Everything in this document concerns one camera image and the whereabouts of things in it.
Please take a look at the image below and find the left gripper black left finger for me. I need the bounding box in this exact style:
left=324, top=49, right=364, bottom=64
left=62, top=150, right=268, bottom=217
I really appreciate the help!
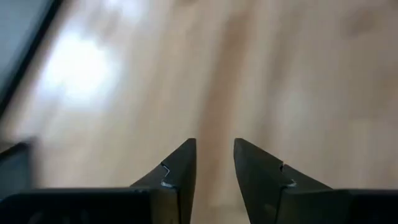
left=130, top=138, right=197, bottom=224

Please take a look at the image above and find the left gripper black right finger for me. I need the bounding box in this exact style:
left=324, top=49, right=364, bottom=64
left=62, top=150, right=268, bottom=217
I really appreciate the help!
left=234, top=138, right=333, bottom=224

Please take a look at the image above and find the black aluminium table frame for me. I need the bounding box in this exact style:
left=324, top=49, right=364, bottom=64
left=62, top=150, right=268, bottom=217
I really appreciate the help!
left=0, top=0, right=65, bottom=116

